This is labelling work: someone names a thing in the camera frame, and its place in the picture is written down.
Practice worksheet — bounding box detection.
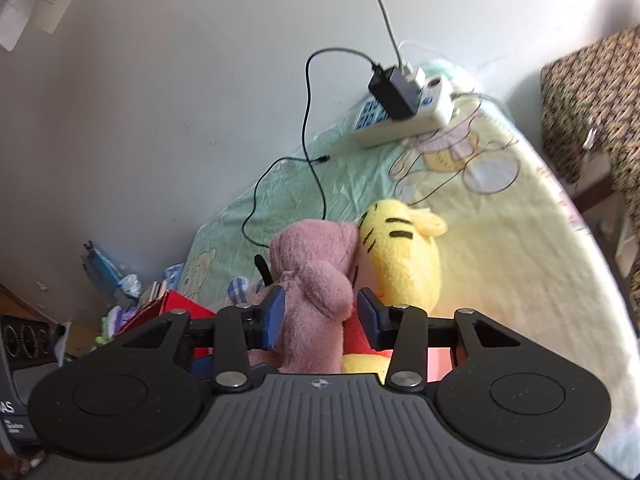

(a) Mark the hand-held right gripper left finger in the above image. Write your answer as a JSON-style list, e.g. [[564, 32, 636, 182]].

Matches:
[[120, 284, 287, 394]]

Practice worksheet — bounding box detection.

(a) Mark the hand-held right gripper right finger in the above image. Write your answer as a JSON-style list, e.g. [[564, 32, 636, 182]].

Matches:
[[356, 287, 523, 392]]

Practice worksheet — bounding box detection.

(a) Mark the yellow tiger plush toy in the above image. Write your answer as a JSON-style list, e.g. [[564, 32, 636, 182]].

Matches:
[[341, 199, 461, 386]]

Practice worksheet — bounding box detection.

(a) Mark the red cardboard box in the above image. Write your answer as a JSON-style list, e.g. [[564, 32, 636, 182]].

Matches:
[[112, 290, 217, 361]]

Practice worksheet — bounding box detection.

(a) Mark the purple tissue pack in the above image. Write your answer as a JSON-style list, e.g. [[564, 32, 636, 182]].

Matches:
[[102, 306, 137, 333]]

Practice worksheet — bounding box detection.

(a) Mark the stack of books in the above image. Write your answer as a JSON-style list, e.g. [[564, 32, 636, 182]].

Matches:
[[137, 280, 169, 312]]

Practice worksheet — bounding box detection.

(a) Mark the clear plastic bag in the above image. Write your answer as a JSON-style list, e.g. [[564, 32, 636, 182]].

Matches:
[[119, 274, 145, 302]]

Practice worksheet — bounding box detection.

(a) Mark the cartoon print bed sheet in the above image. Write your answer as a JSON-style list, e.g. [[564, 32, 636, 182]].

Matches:
[[180, 57, 640, 466]]

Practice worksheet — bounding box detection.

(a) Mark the white power strip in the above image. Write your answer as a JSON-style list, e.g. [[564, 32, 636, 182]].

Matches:
[[350, 72, 456, 150]]

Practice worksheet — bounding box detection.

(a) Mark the black charger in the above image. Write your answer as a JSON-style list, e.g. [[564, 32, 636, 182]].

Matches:
[[368, 64, 426, 121]]

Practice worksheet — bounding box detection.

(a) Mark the white charger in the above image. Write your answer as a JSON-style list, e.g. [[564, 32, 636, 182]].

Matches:
[[400, 62, 427, 87]]

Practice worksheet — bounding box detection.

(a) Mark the brown patterned cloth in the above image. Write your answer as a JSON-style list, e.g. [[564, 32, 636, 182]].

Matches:
[[539, 27, 640, 311]]

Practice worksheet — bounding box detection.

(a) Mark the black cable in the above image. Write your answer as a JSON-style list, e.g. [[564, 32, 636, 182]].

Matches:
[[241, 48, 382, 252]]

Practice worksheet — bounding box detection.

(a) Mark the light grey cable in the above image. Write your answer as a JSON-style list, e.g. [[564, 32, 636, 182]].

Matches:
[[352, 0, 404, 68]]

